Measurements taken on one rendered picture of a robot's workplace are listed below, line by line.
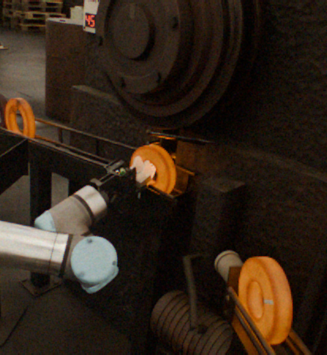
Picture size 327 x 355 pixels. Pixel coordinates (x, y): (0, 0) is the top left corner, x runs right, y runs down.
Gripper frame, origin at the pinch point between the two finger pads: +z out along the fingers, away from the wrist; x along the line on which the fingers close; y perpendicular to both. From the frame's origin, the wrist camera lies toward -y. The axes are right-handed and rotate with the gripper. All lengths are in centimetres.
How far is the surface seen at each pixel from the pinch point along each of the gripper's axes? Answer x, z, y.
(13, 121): 78, -3, -8
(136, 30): -1.8, -0.7, 39.5
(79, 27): 236, 146, -35
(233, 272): -40.0, -17.4, 1.3
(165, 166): -5.9, -0.2, 3.5
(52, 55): 257, 125, -57
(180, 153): -4.3, 7.4, 2.8
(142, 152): 3.3, -0.1, 4.3
